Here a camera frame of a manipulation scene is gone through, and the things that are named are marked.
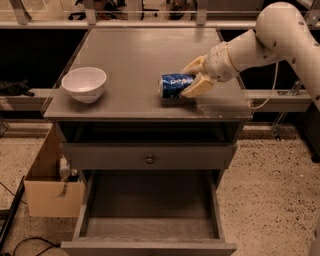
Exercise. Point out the black object on rail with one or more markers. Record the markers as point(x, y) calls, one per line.
point(15, 88)

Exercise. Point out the grey wooden drawer cabinet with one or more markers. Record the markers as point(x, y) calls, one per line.
point(131, 109)

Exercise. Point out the cardboard box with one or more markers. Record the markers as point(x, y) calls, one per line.
point(48, 195)

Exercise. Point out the plastic bottle in box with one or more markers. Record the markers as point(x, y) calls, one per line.
point(64, 168)

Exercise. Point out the black flat bar on floor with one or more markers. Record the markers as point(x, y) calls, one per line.
point(7, 215)

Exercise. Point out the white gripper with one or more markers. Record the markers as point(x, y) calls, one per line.
point(220, 63)

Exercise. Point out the closed grey top drawer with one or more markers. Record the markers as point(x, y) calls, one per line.
point(132, 156)

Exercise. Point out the round metal drawer knob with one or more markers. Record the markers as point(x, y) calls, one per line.
point(150, 159)

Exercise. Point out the white ceramic bowl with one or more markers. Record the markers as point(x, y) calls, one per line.
point(85, 84)

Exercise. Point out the blue pepsi can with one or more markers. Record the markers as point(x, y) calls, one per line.
point(171, 85)

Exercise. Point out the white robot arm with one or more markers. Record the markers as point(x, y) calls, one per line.
point(280, 33)

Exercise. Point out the open grey middle drawer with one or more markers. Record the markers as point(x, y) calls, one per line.
point(149, 213)

